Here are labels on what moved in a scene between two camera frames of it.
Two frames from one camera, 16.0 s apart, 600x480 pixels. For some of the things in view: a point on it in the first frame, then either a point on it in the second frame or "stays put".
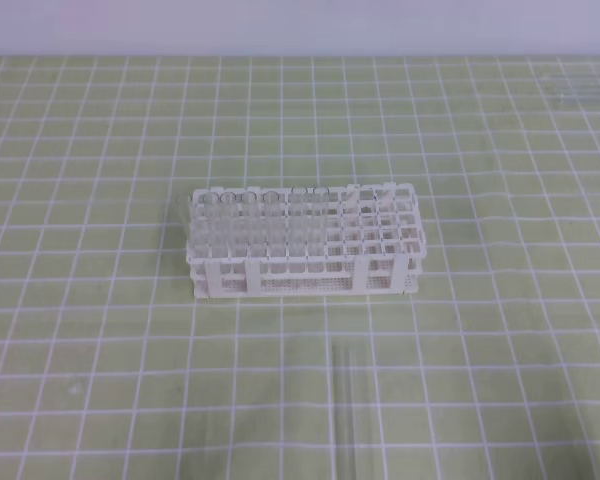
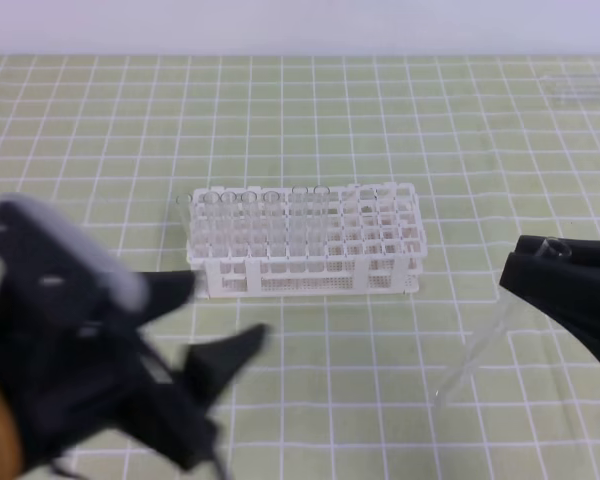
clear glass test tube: (345, 409) → (498, 321)
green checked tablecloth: (98, 361) stays put
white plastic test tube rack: (304, 241) stays put
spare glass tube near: (588, 97) stays put
